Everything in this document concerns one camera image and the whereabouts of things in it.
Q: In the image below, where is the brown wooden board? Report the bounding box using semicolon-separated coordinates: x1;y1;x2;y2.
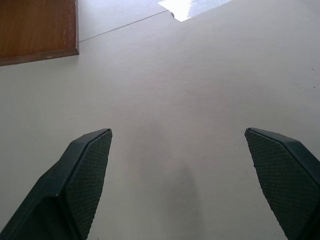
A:
0;0;80;67

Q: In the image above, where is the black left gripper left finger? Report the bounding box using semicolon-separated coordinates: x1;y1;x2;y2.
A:
0;128;113;240

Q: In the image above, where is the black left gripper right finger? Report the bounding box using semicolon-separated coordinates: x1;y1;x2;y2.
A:
244;127;320;240

